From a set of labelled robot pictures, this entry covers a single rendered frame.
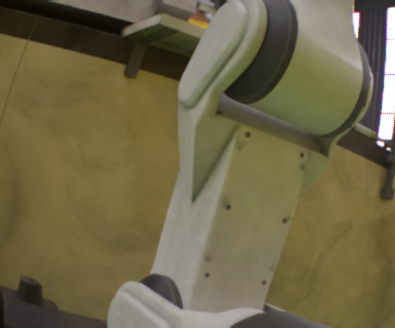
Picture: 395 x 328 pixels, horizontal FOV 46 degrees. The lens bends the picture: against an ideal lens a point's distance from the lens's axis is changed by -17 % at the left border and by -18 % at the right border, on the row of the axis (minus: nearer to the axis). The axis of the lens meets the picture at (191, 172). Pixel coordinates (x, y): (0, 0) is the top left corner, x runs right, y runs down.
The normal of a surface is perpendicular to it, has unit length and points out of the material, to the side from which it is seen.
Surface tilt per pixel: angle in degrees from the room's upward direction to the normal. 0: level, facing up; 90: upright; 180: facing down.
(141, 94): 90
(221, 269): 93
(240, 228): 93
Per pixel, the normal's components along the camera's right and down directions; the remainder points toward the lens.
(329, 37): 0.49, -0.26
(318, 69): 0.34, 0.33
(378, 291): 0.44, 0.07
